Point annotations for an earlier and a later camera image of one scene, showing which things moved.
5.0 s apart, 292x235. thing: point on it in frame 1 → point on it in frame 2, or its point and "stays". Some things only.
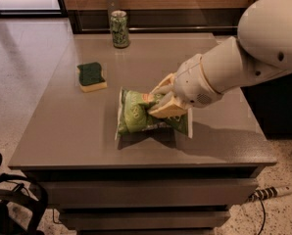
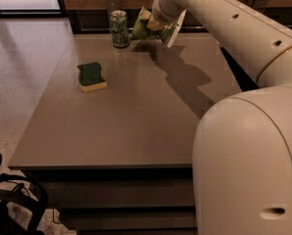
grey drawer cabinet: (147, 183) stays
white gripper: (192, 83) → (160, 14)
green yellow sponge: (91, 77) stays
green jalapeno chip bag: (134, 116) → (142, 31)
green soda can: (120, 28) stays
